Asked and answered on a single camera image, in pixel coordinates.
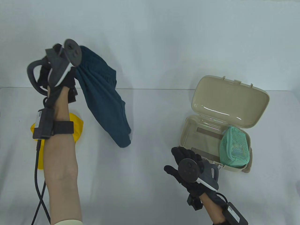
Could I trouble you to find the person's left hand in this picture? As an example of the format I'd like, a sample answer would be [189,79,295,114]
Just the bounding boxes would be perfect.
[37,44,78,94]

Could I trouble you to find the person's right hand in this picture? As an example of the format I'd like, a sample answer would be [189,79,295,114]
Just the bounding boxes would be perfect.
[164,146,226,205]

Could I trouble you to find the dark teal shorts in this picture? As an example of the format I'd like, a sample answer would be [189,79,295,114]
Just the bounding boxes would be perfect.
[75,46,131,148]

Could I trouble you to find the yellow cap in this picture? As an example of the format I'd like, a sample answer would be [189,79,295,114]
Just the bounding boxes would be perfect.
[30,113,84,170]

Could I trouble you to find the green mesh pouch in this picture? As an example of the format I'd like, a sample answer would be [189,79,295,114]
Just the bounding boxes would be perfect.
[220,126,249,167]

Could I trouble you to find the beige hard-shell suitcase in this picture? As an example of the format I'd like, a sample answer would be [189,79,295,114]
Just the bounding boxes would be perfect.
[179,75,270,174]

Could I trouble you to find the person's right forearm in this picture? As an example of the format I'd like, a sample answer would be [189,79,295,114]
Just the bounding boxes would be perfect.
[200,193,225,225]

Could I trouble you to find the person's left forearm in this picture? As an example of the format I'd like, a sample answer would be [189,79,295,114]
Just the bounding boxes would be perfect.
[43,86,83,222]

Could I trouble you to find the grey right hand controller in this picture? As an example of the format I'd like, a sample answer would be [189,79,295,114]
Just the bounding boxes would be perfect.
[178,158,219,191]

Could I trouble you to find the grey hand controller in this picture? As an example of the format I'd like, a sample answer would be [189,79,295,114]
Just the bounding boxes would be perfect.
[178,158,219,191]
[27,39,82,95]

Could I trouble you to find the grey left hand controller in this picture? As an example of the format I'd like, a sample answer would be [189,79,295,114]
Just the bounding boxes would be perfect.
[27,39,82,95]

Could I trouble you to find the black left wrist box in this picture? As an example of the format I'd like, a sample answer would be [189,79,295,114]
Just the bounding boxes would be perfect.
[32,108,55,140]

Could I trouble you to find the black wrist box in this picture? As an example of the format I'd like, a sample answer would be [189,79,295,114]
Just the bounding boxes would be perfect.
[32,108,55,140]
[221,202,248,225]

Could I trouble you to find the black right wrist box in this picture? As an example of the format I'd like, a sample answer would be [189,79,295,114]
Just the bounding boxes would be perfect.
[221,202,248,225]

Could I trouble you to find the cream sleeve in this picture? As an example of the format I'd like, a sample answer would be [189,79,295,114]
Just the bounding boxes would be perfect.
[50,219,83,225]

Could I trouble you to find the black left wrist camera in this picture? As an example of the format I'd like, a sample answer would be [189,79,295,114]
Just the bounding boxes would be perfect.
[68,87,78,103]

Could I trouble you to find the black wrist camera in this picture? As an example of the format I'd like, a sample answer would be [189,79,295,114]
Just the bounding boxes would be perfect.
[187,195,202,210]
[68,87,78,103]

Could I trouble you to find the black left wrist strap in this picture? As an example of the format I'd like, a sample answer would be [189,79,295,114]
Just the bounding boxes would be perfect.
[53,121,75,135]

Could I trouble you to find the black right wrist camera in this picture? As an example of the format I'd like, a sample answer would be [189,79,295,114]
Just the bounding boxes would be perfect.
[187,195,202,210]

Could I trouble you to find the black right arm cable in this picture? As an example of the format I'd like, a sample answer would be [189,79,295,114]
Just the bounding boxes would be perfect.
[216,192,229,204]

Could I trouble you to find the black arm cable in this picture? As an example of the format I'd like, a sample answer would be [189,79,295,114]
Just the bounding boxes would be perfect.
[30,138,51,225]
[216,192,229,204]

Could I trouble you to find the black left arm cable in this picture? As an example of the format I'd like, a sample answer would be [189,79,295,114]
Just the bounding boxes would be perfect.
[30,138,51,225]

